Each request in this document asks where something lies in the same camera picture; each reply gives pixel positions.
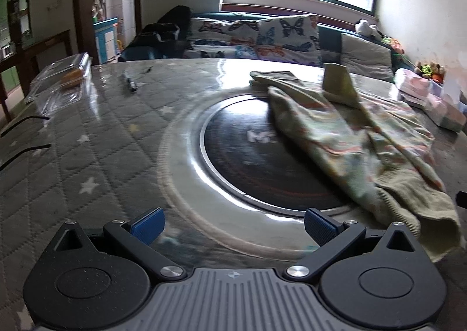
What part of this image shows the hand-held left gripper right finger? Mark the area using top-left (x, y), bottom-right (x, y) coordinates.
top-left (285, 207), bottom-right (426, 283)

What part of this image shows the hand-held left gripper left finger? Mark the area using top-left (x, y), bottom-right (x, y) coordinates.
top-left (48, 207), bottom-right (187, 281)

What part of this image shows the green patterned shirt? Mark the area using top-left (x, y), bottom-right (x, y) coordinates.
top-left (249, 63), bottom-right (461, 262)

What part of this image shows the black round induction cooktop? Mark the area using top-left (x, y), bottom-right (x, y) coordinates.
top-left (199, 94), bottom-right (358, 215)

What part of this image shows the black pen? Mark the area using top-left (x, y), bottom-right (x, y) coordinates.
top-left (123, 72), bottom-right (138, 93)

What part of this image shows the clear plastic container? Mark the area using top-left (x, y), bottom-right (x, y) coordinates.
top-left (25, 53), bottom-right (92, 116)

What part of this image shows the grey cushion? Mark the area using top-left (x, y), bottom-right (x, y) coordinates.
top-left (339, 32), bottom-right (395, 82)

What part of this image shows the white paper sheet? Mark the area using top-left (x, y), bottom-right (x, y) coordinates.
top-left (441, 79), bottom-right (462, 106)

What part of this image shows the blue and white cabinet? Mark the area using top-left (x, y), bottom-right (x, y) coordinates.
top-left (93, 17), bottom-right (121, 64)

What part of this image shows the pile of small colourful toys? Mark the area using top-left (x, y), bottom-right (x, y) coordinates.
top-left (414, 61), bottom-right (446, 82)

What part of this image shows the teal sofa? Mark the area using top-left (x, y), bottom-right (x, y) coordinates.
top-left (119, 11), bottom-right (409, 83)

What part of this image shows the black bag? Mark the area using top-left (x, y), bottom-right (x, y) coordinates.
top-left (126, 5), bottom-right (193, 52)

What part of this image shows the white plush toy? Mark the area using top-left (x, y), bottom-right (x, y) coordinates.
top-left (355, 19), bottom-right (382, 38)

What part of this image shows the dark wooden shelf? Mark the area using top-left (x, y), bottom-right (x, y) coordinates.
top-left (0, 0), bottom-right (34, 58)

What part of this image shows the black cable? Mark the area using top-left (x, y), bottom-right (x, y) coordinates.
top-left (0, 115), bottom-right (50, 138)
top-left (0, 143), bottom-right (52, 171)

